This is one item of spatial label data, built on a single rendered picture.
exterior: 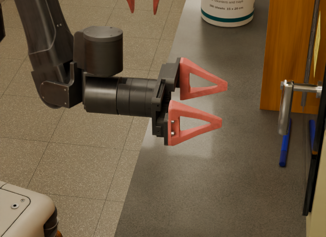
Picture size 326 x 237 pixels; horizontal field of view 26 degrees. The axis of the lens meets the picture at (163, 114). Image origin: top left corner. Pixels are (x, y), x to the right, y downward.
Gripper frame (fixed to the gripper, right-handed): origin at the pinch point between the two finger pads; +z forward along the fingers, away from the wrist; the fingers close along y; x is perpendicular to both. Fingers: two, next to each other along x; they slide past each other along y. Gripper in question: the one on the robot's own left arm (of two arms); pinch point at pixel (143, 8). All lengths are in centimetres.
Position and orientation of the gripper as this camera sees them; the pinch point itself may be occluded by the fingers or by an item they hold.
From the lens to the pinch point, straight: 143.6
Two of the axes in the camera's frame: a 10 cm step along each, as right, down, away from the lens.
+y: 9.9, 1.0, -1.3
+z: 0.0, 8.1, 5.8
